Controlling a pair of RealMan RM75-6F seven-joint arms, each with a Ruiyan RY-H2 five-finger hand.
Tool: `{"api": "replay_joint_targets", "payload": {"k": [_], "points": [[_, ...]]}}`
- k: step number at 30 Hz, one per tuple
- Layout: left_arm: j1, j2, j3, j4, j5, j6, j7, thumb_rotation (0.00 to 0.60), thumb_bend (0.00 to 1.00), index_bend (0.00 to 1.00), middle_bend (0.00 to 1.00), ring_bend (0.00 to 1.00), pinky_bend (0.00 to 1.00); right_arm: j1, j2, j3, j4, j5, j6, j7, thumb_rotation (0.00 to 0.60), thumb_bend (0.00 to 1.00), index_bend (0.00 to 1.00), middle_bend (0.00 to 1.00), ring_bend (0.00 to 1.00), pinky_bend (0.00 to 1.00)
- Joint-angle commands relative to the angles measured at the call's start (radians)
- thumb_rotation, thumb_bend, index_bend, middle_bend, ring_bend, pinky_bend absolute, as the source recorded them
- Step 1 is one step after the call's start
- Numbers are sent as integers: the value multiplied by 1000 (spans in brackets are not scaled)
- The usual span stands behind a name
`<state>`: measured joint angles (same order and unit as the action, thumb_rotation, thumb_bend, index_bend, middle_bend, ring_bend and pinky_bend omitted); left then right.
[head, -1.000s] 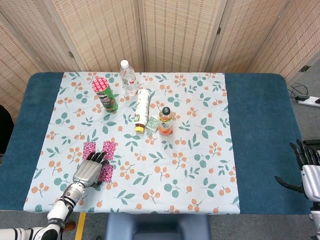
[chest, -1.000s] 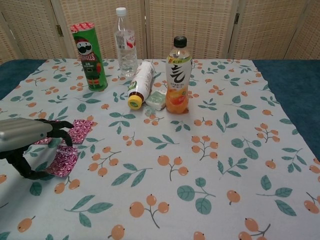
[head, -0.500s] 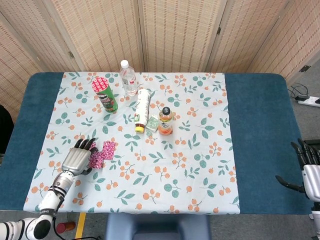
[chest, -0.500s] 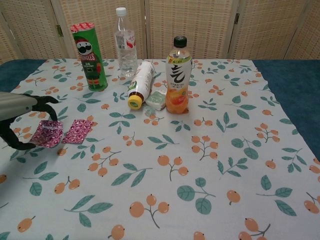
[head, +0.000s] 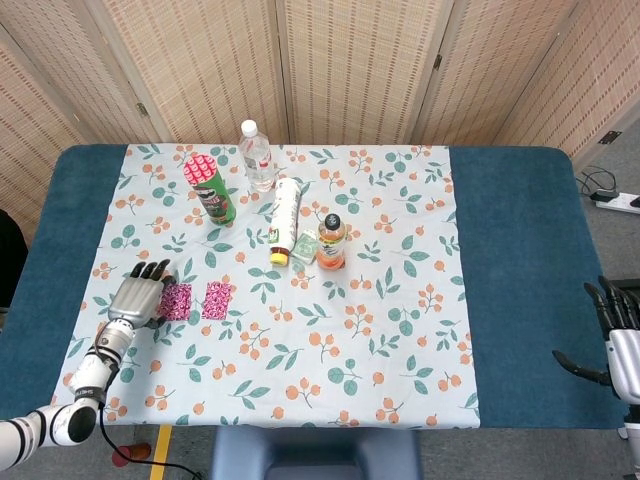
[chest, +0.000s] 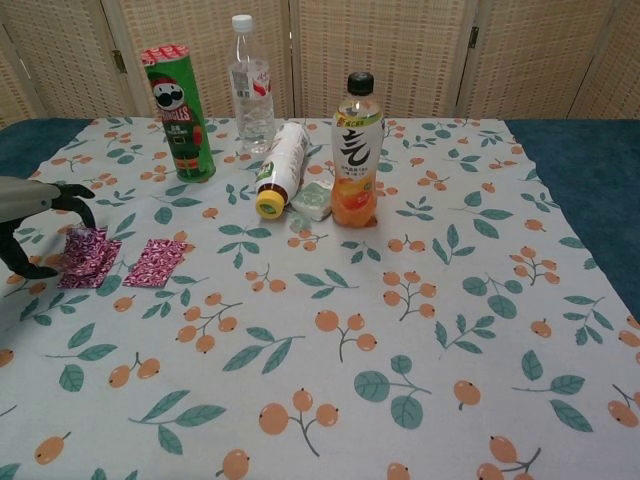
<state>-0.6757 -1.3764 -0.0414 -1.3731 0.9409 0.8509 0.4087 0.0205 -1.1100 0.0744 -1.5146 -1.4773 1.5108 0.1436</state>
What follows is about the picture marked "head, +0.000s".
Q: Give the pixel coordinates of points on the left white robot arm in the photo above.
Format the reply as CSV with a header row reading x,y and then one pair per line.
x,y
90,380

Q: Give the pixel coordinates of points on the orange drink bottle black cap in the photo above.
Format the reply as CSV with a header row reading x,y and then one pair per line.
x,y
331,250

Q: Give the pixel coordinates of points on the blue table cover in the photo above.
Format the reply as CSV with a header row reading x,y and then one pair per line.
x,y
525,250

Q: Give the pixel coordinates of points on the black screen hinge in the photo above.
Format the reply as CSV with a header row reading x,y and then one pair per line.
x,y
142,109
610,136
437,61

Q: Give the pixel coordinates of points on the small green white packet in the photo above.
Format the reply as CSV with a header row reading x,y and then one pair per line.
x,y
305,247

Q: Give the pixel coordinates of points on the pink patterned packet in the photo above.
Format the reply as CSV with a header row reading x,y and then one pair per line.
x,y
216,301
177,302

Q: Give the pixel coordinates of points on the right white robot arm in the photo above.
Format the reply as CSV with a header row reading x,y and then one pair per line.
x,y
632,425

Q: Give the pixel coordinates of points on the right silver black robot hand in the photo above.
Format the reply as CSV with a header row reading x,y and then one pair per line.
x,y
627,360

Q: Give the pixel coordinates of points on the green Pringles can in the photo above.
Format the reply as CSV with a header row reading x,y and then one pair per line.
x,y
212,200

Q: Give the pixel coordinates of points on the white power strip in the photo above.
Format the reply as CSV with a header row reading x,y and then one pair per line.
x,y
620,202

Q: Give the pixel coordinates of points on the bamboo folding screen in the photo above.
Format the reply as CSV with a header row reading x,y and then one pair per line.
x,y
350,75

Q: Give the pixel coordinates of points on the yellow floor tape strip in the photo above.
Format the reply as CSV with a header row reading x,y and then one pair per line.
x,y
161,450

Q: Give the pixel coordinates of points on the black power adapter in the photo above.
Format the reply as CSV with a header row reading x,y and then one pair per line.
x,y
604,195

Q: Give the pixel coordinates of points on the clear water bottle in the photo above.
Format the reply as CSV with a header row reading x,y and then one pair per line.
x,y
256,165

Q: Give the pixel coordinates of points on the black box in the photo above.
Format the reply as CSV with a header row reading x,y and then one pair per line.
x,y
629,284

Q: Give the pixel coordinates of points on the red cylinder can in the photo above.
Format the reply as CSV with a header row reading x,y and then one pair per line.
x,y
132,452

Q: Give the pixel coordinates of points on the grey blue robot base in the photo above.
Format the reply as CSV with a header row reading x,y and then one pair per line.
x,y
315,455

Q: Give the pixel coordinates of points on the floral print tablecloth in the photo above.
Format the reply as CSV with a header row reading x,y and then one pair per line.
x,y
350,345

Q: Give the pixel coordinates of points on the black chair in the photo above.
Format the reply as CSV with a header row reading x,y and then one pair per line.
x,y
10,260

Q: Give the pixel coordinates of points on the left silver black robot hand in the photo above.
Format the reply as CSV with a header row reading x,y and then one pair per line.
x,y
135,300

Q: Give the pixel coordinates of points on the white bottle yellow cap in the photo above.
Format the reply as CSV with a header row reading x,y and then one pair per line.
x,y
285,215

